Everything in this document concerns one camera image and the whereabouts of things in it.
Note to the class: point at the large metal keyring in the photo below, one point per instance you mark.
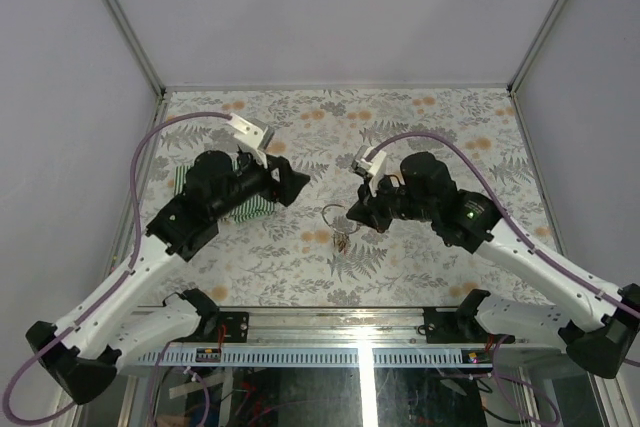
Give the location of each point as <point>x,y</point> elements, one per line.
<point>334,217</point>

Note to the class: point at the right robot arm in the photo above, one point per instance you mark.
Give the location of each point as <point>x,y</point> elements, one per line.
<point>476,224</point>

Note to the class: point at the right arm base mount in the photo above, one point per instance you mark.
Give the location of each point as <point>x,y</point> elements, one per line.
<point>440,326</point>

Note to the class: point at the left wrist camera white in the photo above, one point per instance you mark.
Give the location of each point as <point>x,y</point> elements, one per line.
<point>253,137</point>

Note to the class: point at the slotted cable duct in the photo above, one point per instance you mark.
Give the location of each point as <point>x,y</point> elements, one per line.
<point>306,357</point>

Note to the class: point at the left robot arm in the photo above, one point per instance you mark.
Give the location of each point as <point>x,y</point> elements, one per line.
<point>84,350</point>

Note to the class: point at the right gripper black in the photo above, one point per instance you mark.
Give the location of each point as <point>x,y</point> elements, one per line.
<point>368,209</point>

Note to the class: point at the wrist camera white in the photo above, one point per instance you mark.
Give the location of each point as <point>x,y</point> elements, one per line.
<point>370,164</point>
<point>253,137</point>

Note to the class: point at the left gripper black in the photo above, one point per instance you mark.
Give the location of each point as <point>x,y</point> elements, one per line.
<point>291,182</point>

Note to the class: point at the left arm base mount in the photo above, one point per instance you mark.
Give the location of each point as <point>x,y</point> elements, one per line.
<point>231,327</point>

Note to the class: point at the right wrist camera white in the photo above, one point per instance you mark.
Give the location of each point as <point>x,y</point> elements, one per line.
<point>370,164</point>

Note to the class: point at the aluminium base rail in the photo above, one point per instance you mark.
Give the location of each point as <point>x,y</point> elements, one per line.
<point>350,329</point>

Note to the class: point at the floral table mat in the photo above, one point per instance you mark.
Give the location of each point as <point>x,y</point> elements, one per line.
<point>288,258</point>

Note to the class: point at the green striped cloth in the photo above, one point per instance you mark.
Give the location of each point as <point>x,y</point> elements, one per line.
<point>253,208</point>

